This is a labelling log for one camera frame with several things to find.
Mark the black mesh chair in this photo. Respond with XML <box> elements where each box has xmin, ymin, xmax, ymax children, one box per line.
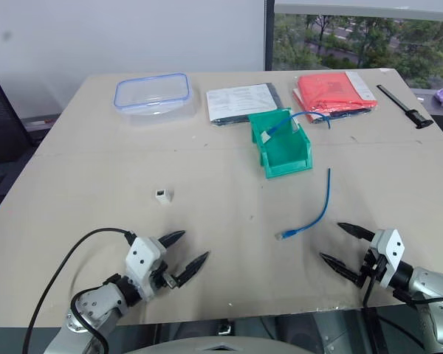
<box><xmin>0</xmin><ymin>71</ymin><xmax>35</xmax><ymax>167</ymax></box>

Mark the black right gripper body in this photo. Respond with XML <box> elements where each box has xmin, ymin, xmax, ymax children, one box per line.
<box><xmin>357</xmin><ymin>246</ymin><xmax>389</xmax><ymax>289</ymax></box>

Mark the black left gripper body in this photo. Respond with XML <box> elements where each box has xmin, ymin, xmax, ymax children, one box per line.
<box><xmin>151</xmin><ymin>262</ymin><xmax>181</xmax><ymax>296</ymax></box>

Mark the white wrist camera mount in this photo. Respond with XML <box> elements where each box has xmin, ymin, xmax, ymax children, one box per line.
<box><xmin>125</xmin><ymin>237</ymin><xmax>168</xmax><ymax>301</ymax></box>
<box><xmin>368</xmin><ymin>228</ymin><xmax>405</xmax><ymax>289</ymax></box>

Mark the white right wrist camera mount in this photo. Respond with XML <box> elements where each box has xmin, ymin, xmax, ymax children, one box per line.
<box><xmin>368</xmin><ymin>228</ymin><xmax>405</xmax><ymax>289</ymax></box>

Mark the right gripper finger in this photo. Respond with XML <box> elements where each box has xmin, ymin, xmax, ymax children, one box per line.
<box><xmin>319</xmin><ymin>252</ymin><xmax>363</xmax><ymax>285</ymax></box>
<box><xmin>337</xmin><ymin>221</ymin><xmax>376</xmax><ymax>243</ymax></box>

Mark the green plastic parts bin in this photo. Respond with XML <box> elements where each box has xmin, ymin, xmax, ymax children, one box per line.
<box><xmin>247</xmin><ymin>107</ymin><xmax>315</xmax><ymax>180</ymax></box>

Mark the grey side desk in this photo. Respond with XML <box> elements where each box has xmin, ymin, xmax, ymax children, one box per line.
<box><xmin>409</xmin><ymin>87</ymin><xmax>443</xmax><ymax>150</ymax></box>

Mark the dark window frame post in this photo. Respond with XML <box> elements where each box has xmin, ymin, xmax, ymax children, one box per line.
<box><xmin>263</xmin><ymin>0</ymin><xmax>277</xmax><ymax>72</ymax></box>

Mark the clear container with blue rim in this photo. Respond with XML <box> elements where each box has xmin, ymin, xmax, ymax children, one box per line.
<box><xmin>114</xmin><ymin>72</ymin><xmax>198</xmax><ymax>127</ymax></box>

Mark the silver robot torso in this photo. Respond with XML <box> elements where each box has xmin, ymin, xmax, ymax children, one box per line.
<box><xmin>123</xmin><ymin>334</ymin><xmax>315</xmax><ymax>354</ymax></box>

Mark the red plastic package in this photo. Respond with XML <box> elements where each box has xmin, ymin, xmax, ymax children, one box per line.
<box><xmin>292</xmin><ymin>70</ymin><xmax>378</xmax><ymax>125</ymax></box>

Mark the dark bag with white sheet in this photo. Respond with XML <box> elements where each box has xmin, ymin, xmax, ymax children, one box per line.
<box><xmin>205</xmin><ymin>82</ymin><xmax>284</xmax><ymax>128</ymax></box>

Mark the small white connector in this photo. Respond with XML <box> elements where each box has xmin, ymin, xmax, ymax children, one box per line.
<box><xmin>154</xmin><ymin>187</ymin><xmax>176</xmax><ymax>205</ymax></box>

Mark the black plastic bar tool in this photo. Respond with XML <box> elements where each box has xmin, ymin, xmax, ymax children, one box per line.
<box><xmin>376</xmin><ymin>84</ymin><xmax>435</xmax><ymax>130</ymax></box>

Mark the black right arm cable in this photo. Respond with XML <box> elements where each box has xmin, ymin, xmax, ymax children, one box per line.
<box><xmin>362</xmin><ymin>257</ymin><xmax>443</xmax><ymax>309</ymax></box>

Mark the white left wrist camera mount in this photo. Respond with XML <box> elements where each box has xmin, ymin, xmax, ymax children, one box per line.
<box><xmin>125</xmin><ymin>237</ymin><xmax>168</xmax><ymax>301</ymax></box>

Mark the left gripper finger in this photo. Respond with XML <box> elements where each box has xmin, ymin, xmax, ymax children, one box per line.
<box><xmin>157</xmin><ymin>230</ymin><xmax>186</xmax><ymax>249</ymax></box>
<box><xmin>174</xmin><ymin>251</ymin><xmax>210</xmax><ymax>288</ymax></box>

